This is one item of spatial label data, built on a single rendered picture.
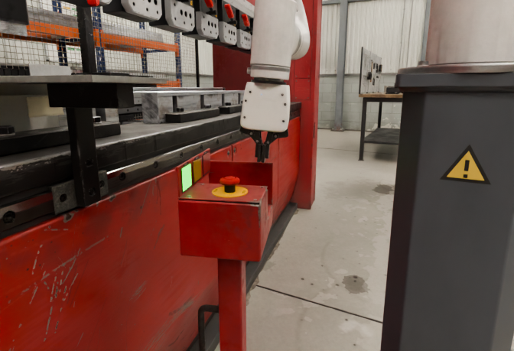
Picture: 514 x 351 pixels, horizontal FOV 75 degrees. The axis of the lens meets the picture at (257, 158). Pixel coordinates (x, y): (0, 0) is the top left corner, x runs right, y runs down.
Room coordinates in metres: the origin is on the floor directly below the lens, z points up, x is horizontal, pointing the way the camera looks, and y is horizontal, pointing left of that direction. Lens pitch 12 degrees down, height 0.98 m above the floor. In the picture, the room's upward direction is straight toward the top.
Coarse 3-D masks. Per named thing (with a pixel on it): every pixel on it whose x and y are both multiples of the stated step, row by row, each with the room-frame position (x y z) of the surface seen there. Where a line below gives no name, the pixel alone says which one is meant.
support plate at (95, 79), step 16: (0, 80) 0.52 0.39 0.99; (16, 80) 0.50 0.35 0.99; (32, 80) 0.49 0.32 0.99; (48, 80) 0.49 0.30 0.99; (64, 80) 0.48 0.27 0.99; (80, 80) 0.47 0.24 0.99; (96, 80) 0.47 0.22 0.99; (112, 80) 0.50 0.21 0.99; (128, 80) 0.53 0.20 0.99; (144, 80) 0.57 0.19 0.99; (160, 80) 0.61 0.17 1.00
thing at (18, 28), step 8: (0, 0) 0.63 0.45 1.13; (8, 0) 0.65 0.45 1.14; (16, 0) 0.66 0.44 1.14; (24, 0) 0.68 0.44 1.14; (0, 8) 0.63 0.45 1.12; (8, 8) 0.64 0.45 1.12; (16, 8) 0.66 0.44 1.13; (24, 8) 0.67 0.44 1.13; (0, 16) 0.63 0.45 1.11; (8, 16) 0.64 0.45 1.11; (16, 16) 0.66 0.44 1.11; (24, 16) 0.67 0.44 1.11; (0, 24) 0.63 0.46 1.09; (8, 24) 0.65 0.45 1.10; (16, 24) 0.66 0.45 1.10; (24, 24) 0.67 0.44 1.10; (0, 32) 0.63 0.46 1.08; (8, 32) 0.65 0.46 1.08; (16, 32) 0.66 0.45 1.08; (24, 32) 0.68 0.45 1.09
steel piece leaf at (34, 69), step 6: (30, 66) 0.57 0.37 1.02; (36, 66) 0.58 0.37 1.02; (42, 66) 0.59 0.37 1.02; (48, 66) 0.60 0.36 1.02; (54, 66) 0.61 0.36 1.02; (60, 66) 0.63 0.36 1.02; (66, 66) 0.64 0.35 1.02; (30, 72) 0.57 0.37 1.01; (36, 72) 0.58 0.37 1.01; (42, 72) 0.59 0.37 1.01; (48, 72) 0.60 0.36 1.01; (54, 72) 0.61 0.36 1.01; (60, 72) 0.63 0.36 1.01; (66, 72) 0.64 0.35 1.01
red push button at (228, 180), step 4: (228, 176) 0.65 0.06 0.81; (232, 176) 0.65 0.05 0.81; (220, 180) 0.63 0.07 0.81; (224, 180) 0.62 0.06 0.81; (228, 180) 0.62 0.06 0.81; (232, 180) 0.62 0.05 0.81; (236, 180) 0.63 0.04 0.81; (224, 184) 0.62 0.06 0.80; (228, 184) 0.62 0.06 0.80; (232, 184) 0.62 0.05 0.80; (224, 188) 0.63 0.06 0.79; (228, 188) 0.63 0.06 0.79; (232, 188) 0.63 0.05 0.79; (228, 192) 0.63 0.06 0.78; (232, 192) 0.63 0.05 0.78
